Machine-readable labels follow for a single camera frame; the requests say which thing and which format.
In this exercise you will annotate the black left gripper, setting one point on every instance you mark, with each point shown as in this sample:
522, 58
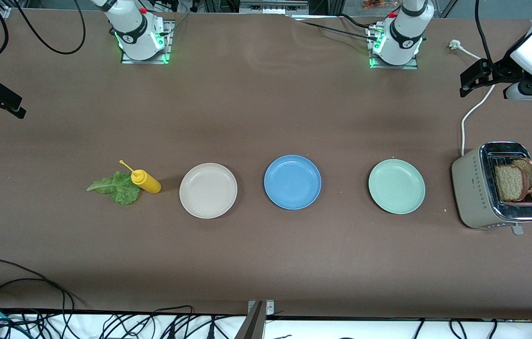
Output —
500, 70

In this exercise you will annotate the green lettuce leaf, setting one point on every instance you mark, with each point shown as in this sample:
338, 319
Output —
120, 190

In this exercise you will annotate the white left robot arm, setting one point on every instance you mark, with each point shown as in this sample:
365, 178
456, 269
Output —
405, 40

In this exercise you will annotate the green plate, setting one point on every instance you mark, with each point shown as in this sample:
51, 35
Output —
397, 186

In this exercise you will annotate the blue plate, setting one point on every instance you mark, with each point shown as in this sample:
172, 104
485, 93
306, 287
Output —
293, 182

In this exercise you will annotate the beige plate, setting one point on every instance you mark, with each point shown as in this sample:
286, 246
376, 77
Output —
208, 190

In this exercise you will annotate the beige chrome toaster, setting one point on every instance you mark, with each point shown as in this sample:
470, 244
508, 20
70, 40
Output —
473, 188

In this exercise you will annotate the orange background item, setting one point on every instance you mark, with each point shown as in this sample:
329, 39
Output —
375, 4

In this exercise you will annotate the yellow mustard squeeze bottle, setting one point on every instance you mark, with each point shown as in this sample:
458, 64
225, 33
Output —
149, 183

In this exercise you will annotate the grey background box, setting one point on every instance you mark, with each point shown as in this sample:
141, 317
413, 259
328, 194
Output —
273, 7

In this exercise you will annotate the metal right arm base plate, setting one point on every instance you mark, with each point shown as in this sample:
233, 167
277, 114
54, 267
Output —
169, 44

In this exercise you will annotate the metal table edge bracket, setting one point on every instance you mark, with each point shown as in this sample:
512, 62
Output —
254, 325

